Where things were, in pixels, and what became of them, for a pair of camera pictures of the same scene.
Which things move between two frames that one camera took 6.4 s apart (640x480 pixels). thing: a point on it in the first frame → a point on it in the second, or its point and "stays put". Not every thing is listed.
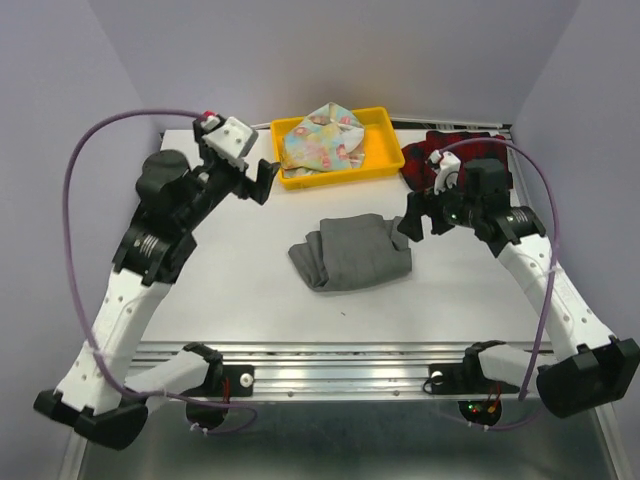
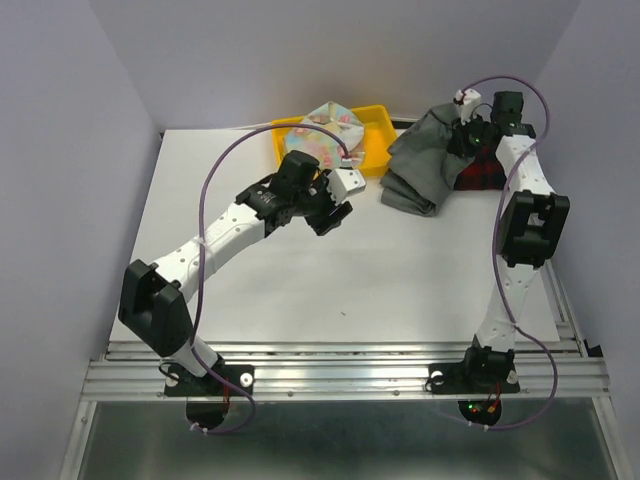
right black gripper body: (448, 209) → (471, 136)
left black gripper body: (223, 180) → (316, 206)
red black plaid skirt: (463, 145) → (483, 172)
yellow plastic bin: (382, 155) stays put
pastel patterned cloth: (331, 138) stays put
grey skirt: (352, 251) → (422, 169)
